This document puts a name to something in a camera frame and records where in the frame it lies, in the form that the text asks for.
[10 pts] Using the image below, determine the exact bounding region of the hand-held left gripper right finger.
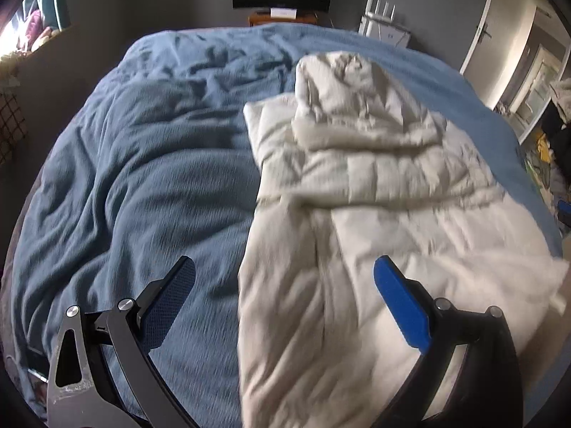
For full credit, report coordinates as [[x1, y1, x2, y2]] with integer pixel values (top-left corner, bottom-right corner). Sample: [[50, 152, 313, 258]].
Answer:
[[372, 255, 522, 428]]

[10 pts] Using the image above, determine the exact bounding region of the white router with antennas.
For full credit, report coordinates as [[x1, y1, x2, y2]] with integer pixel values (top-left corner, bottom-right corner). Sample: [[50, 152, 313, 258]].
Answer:
[[365, 0, 397, 25]]

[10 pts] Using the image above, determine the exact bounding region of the grey door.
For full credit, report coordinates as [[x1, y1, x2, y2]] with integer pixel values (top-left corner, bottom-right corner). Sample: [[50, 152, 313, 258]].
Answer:
[[459, 0, 542, 110]]

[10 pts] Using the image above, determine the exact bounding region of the blue blanket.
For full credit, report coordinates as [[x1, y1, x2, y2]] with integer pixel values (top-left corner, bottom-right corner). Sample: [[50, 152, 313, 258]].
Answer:
[[9, 22, 565, 428]]

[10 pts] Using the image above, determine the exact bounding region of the grid patterned panel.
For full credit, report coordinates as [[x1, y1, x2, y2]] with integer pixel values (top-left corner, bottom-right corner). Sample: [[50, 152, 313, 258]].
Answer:
[[0, 89, 30, 167]]

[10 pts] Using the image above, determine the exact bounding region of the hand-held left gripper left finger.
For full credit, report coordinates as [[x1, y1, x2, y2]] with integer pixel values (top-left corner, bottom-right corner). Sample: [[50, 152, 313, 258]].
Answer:
[[47, 255, 198, 428]]

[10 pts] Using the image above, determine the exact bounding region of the white hooded puffer jacket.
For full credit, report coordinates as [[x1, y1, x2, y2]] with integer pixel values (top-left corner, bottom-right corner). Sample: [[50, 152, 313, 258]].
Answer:
[[238, 51, 571, 428]]

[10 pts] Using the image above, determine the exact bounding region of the yellow cloth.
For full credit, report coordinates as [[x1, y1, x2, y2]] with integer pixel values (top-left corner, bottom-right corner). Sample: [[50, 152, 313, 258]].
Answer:
[[537, 129, 554, 163]]

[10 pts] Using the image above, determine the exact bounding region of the dark cloth pile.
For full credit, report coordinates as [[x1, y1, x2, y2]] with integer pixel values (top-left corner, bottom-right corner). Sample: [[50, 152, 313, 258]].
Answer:
[[548, 78, 571, 152]]

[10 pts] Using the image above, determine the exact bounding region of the window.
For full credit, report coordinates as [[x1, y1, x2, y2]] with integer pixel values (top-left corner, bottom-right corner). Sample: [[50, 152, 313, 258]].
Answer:
[[0, 8, 28, 55]]

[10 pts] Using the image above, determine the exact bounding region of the pink plush toy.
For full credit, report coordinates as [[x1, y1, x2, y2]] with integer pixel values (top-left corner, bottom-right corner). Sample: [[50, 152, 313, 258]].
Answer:
[[18, 9, 55, 51]]

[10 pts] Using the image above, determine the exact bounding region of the wooden television stand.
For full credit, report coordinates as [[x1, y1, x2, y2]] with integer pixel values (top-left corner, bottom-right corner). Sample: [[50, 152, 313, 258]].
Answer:
[[248, 9, 320, 27]]

